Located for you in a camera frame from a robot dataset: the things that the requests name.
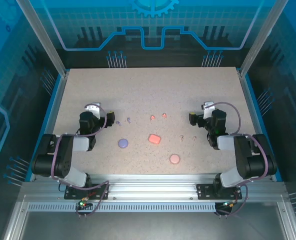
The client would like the pink round earbud case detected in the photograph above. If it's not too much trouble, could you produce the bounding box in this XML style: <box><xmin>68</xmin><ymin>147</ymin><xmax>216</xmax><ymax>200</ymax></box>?
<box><xmin>169</xmin><ymin>153</ymin><xmax>181</xmax><ymax>166</ymax></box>

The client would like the coral rectangular earbud case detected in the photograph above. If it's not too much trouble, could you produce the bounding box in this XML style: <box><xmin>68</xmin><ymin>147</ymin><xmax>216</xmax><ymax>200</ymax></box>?
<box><xmin>148</xmin><ymin>133</ymin><xmax>162</xmax><ymax>145</ymax></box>

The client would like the blue edge strip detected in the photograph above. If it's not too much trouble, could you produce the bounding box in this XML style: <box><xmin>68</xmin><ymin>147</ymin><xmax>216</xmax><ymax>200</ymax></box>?
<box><xmin>244</xmin><ymin>74</ymin><xmax>284</xmax><ymax>182</ymax></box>
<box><xmin>24</xmin><ymin>74</ymin><xmax>63</xmax><ymax>182</ymax></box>

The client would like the aluminium front beam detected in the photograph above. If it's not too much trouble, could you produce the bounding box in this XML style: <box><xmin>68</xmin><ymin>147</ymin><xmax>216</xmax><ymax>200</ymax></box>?
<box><xmin>20</xmin><ymin>174</ymin><xmax>287</xmax><ymax>202</ymax></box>

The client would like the small LED circuit board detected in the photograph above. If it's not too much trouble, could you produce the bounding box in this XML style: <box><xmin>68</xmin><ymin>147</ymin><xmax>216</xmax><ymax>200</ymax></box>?
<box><xmin>78</xmin><ymin>197</ymin><xmax>92</xmax><ymax>210</ymax></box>
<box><xmin>216</xmin><ymin>200</ymin><xmax>235</xmax><ymax>210</ymax></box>

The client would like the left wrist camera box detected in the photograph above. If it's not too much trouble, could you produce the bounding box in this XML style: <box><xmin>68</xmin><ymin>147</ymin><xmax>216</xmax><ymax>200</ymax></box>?
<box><xmin>84</xmin><ymin>101</ymin><xmax>102</xmax><ymax>120</ymax></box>

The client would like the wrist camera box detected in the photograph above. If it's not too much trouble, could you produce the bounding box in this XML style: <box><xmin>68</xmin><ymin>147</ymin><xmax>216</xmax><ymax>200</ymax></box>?
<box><xmin>201</xmin><ymin>101</ymin><xmax>216</xmax><ymax>120</ymax></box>
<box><xmin>84</xmin><ymin>101</ymin><xmax>102</xmax><ymax>120</ymax></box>

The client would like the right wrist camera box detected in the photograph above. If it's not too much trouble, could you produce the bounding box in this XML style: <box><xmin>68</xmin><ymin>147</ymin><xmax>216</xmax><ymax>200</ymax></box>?
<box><xmin>201</xmin><ymin>101</ymin><xmax>216</xmax><ymax>120</ymax></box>

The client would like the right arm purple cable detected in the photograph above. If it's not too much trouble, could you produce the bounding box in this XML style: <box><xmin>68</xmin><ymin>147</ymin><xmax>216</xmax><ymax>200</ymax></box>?
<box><xmin>205</xmin><ymin>101</ymin><xmax>273</xmax><ymax>218</ymax></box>

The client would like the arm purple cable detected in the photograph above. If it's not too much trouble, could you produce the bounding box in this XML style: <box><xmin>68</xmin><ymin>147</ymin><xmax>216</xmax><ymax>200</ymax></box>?
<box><xmin>205</xmin><ymin>101</ymin><xmax>273</xmax><ymax>218</ymax></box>
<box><xmin>50</xmin><ymin>103</ymin><xmax>110</xmax><ymax>218</ymax></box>

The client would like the aluminium side rail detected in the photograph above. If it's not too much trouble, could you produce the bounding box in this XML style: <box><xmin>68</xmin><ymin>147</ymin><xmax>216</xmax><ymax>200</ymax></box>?
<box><xmin>238</xmin><ymin>71</ymin><xmax>275</xmax><ymax>182</ymax></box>
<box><xmin>29</xmin><ymin>71</ymin><xmax>70</xmax><ymax>182</ymax></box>

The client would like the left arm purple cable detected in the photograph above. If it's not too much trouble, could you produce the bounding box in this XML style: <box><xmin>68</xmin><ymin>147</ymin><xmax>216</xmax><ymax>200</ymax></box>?
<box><xmin>50</xmin><ymin>103</ymin><xmax>110</xmax><ymax>218</ymax></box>

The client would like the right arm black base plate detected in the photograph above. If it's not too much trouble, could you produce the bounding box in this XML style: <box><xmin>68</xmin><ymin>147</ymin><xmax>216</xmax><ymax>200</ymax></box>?
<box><xmin>196</xmin><ymin>183</ymin><xmax>243</xmax><ymax>200</ymax></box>

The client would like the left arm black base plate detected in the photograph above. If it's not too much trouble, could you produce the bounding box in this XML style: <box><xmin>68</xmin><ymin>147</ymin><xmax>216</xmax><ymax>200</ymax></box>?
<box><xmin>64</xmin><ymin>183</ymin><xmax>110</xmax><ymax>200</ymax></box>

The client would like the slotted grey cable duct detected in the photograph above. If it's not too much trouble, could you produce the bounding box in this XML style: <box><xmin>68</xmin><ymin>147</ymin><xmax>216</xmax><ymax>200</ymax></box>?
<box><xmin>27</xmin><ymin>202</ymin><xmax>217</xmax><ymax>213</ymax></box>

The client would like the aluminium frame post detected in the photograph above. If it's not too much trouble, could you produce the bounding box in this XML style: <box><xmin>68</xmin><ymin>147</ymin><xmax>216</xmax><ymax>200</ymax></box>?
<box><xmin>239</xmin><ymin>0</ymin><xmax>290</xmax><ymax>77</ymax></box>
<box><xmin>16</xmin><ymin>0</ymin><xmax>70</xmax><ymax>77</ymax></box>

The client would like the aluminium lower frame bar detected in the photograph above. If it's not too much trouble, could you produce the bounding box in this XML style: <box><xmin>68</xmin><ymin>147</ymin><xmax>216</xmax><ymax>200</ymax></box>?
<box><xmin>1</xmin><ymin>194</ymin><xmax>30</xmax><ymax>240</ymax></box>
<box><xmin>276</xmin><ymin>197</ymin><xmax>296</xmax><ymax>240</ymax></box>

